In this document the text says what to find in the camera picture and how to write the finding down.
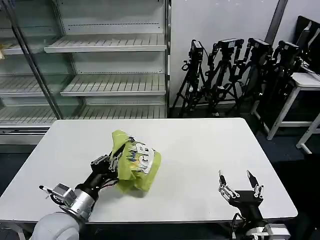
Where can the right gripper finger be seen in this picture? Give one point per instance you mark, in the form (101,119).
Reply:
(257,190)
(226,191)

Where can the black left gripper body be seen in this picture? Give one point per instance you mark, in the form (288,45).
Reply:
(98,176)

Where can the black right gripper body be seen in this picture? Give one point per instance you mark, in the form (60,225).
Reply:
(247,202)

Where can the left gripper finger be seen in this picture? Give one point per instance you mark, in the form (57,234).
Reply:
(102,159)
(113,166)

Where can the yellow-green printed shirt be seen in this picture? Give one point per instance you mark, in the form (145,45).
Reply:
(142,172)

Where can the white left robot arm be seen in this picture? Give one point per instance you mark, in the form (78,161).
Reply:
(55,227)

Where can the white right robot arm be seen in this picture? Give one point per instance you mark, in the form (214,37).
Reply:
(275,231)

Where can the white desk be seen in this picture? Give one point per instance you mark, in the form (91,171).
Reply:
(305,82)
(308,140)

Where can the white open display shelf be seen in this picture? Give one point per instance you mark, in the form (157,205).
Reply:
(112,82)

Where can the glass door display cabinet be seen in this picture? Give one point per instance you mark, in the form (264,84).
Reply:
(25,75)

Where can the black computer monitor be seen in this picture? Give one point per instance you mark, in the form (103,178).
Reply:
(312,45)

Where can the grey metal pole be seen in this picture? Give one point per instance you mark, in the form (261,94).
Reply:
(275,20)

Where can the black tripod with camera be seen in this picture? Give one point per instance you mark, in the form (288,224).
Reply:
(285,65)
(257,65)
(225,72)
(193,75)

